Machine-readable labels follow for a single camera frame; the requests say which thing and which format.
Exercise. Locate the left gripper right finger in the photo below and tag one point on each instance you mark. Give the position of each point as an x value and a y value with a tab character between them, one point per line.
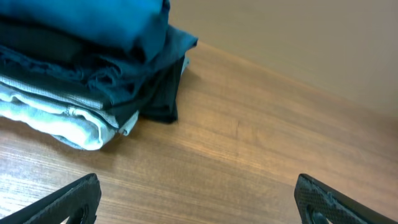
319	203

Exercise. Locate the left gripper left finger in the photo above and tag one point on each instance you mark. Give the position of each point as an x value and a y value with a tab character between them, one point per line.
76	202

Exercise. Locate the blue polo shirt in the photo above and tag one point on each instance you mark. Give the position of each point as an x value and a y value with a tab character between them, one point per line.
137	27

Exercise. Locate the white folded garment at bottom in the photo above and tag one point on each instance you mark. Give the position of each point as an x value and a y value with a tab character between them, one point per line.
47	109

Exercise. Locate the dark blue folded garment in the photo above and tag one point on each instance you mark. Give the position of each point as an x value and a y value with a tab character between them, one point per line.
100	79

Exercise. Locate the black folded garment underneath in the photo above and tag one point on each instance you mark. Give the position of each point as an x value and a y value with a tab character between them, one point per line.
155	98

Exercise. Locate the black folded garment on top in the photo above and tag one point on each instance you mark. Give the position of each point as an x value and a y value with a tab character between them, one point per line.
42	43

